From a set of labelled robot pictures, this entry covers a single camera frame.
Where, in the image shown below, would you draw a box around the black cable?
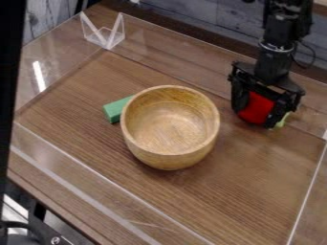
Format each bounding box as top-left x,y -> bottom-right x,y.
0,220 -> 44,245

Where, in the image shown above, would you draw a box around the green rectangular block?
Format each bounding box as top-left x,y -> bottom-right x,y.
102,96 -> 132,123

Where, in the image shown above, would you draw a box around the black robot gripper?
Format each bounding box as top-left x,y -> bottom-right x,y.
226,50 -> 305,128

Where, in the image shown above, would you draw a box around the round wooden bowl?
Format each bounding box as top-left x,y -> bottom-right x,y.
120,85 -> 220,170

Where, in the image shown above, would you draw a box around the clear acrylic corner bracket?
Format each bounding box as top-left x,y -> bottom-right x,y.
78,12 -> 125,50

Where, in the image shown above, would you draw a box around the clear acrylic tray walls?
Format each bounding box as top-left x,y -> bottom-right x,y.
9,9 -> 327,245

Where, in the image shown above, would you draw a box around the black metal table frame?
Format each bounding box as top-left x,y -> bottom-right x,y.
0,183 -> 86,245

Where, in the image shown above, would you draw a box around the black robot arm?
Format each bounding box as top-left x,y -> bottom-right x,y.
226,0 -> 312,128

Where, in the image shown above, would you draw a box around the red plush tomato toy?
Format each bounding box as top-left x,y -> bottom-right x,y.
236,92 -> 289,128

